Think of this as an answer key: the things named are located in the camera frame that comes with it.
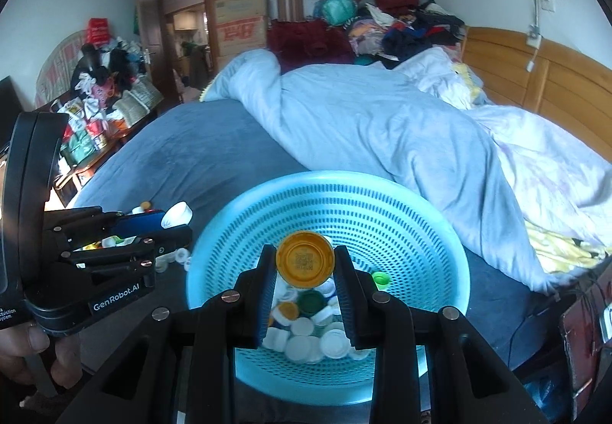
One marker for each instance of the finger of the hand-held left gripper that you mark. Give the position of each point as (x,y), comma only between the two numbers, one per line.
(138,223)
(167,240)

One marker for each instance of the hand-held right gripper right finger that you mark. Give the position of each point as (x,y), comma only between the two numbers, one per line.
(349,295)

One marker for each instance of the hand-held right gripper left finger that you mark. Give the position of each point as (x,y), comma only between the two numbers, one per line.
(253,290)

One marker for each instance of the pile of mixed bottle caps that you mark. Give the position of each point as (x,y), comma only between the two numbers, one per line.
(169,259)

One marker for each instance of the white bottle cap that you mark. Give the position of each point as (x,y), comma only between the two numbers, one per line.
(177,215)

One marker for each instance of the orange bottle cap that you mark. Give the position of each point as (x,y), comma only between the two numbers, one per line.
(306,259)

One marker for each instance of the teal plastic strainer basket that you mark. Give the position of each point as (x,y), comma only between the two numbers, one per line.
(406,232)

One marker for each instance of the person's left hand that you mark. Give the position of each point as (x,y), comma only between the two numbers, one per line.
(24,347)

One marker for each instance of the green bottle cap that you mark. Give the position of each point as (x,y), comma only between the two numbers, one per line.
(381,279)

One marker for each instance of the heap of caps inside basket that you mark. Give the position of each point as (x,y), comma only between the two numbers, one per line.
(306,328)

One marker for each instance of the black television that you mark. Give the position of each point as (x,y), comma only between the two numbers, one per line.
(8,108)

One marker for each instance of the heap of packets and clothes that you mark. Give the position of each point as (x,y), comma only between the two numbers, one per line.
(100,89)

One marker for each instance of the floral round board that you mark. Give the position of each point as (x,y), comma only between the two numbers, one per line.
(55,65)

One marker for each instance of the light blue duvet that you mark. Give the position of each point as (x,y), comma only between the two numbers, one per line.
(382,132)

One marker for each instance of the wooden door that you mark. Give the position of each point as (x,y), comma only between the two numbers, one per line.
(147,22)

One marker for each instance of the red printed cardboard box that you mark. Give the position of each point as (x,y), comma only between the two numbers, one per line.
(241,36)

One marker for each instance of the yellow printed sheet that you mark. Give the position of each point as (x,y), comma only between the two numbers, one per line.
(564,247)

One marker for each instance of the dark red blanket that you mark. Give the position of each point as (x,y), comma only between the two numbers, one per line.
(311,41)

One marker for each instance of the pile of mixed clothes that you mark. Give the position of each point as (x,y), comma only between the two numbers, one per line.
(411,22)

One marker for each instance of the teal round bag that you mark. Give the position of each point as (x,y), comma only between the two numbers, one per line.
(338,9)

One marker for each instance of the wooden headboard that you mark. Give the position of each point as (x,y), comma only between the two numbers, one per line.
(564,75)

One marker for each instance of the white wall socket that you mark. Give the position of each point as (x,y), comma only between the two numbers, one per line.
(548,3)

